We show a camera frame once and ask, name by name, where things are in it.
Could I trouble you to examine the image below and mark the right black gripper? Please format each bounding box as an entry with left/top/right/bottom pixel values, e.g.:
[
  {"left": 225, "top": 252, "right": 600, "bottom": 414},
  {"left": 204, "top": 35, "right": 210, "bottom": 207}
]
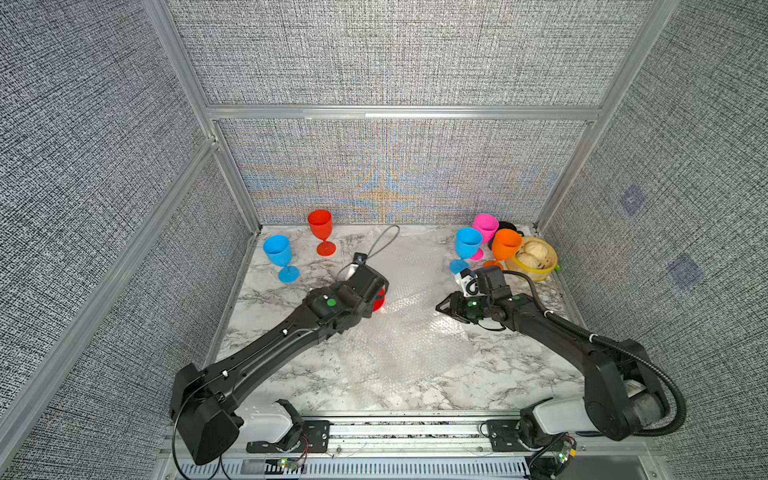
[{"left": 433, "top": 291, "right": 493, "bottom": 323}]

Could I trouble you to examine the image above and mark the blue wine glass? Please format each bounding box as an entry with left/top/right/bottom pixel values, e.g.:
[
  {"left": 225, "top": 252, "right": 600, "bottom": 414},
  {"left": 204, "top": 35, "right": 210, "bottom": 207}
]
[
  {"left": 263, "top": 235, "right": 300, "bottom": 284},
  {"left": 449, "top": 227, "right": 483, "bottom": 275}
]

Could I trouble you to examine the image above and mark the red plastic wine glass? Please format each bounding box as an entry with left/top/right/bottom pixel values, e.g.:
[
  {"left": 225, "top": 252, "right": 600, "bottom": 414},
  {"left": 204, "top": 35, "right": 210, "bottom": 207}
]
[{"left": 308, "top": 210, "right": 336, "bottom": 257}]

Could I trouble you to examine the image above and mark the orange wine glass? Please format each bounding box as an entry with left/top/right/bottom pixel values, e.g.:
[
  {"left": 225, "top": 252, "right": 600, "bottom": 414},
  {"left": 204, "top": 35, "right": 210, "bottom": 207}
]
[{"left": 483, "top": 229, "right": 523, "bottom": 268}]

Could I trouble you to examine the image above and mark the pink plastic wine glass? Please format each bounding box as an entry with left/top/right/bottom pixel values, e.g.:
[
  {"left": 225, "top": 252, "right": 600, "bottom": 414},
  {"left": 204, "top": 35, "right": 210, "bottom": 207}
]
[{"left": 470, "top": 214, "right": 499, "bottom": 261}]

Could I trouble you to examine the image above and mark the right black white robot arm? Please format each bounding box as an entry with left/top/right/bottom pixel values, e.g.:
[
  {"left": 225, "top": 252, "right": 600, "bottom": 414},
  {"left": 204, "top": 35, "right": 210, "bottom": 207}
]
[{"left": 435, "top": 292, "right": 676, "bottom": 449}]

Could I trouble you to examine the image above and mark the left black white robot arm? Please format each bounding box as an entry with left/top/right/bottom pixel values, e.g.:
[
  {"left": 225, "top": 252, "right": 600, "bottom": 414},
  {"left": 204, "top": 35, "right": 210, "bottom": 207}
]
[{"left": 170, "top": 265, "right": 389, "bottom": 465}]

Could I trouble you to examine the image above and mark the black mug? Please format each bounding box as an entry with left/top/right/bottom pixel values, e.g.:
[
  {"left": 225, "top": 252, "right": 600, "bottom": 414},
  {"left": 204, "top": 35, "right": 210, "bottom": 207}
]
[{"left": 498, "top": 221, "right": 525, "bottom": 236}]

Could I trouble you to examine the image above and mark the yellow bowl with buns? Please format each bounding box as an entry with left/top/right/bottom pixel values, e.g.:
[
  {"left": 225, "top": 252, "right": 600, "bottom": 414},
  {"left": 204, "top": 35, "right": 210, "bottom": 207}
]
[{"left": 505, "top": 236, "right": 558, "bottom": 282}]

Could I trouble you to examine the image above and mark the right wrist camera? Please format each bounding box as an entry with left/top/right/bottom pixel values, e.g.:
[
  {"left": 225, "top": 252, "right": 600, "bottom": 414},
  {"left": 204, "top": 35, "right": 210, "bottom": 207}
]
[{"left": 454, "top": 266, "right": 512, "bottom": 301}]

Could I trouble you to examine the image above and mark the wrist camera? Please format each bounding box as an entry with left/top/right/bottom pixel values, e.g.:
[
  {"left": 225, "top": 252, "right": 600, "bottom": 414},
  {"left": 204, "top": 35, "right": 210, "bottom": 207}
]
[
  {"left": 336, "top": 252, "right": 368, "bottom": 281},
  {"left": 454, "top": 266, "right": 512, "bottom": 301}
]

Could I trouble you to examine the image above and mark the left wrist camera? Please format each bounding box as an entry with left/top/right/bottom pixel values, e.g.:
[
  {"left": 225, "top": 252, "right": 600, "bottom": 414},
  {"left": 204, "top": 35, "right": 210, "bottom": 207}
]
[{"left": 336, "top": 252, "right": 368, "bottom": 281}]

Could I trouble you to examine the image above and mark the black corrugated cable hose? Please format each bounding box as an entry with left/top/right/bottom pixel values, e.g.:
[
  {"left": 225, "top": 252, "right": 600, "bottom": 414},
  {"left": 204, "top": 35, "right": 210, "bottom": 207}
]
[{"left": 500, "top": 269, "right": 688, "bottom": 475}]

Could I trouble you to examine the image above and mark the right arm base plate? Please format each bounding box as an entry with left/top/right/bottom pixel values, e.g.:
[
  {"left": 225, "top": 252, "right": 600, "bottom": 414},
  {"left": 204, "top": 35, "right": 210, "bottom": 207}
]
[{"left": 481, "top": 419, "right": 565, "bottom": 452}]

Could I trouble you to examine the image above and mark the aluminium front rail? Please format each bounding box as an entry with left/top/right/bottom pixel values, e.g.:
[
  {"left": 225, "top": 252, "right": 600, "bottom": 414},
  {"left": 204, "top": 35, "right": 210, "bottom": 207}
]
[{"left": 157, "top": 415, "right": 661, "bottom": 461}]

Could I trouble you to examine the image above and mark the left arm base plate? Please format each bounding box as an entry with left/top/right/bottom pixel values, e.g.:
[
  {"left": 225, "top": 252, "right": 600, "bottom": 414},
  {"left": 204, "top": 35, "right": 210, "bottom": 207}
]
[{"left": 246, "top": 420, "right": 331, "bottom": 455}]

